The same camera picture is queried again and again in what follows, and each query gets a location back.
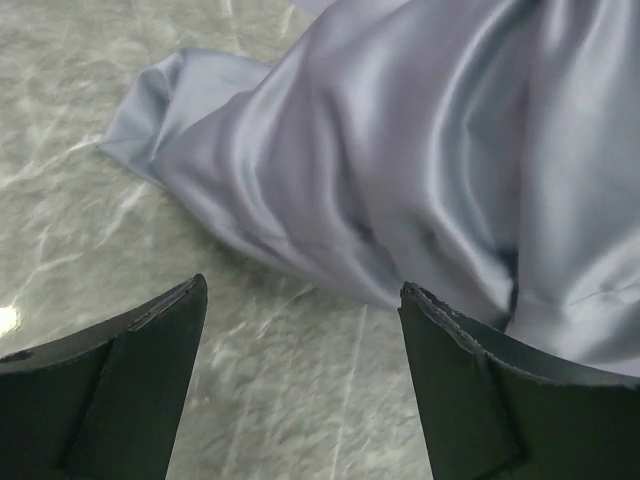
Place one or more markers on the grey pillowcase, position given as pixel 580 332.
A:
pixel 485 150

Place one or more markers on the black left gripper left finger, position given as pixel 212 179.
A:
pixel 106 401

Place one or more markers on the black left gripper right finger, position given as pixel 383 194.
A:
pixel 492 407

